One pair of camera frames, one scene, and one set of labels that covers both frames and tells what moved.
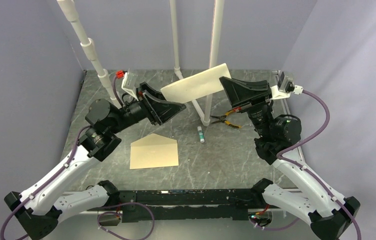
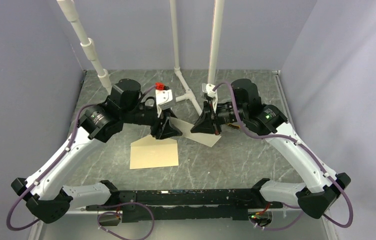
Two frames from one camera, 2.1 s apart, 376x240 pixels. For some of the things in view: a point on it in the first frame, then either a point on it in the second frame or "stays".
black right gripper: x=241 y=93 -> x=208 y=123
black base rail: x=184 y=205 stays
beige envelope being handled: x=207 y=82 -> x=207 y=139
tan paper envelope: x=153 y=151 stays
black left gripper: x=153 y=104 -> x=165 y=130
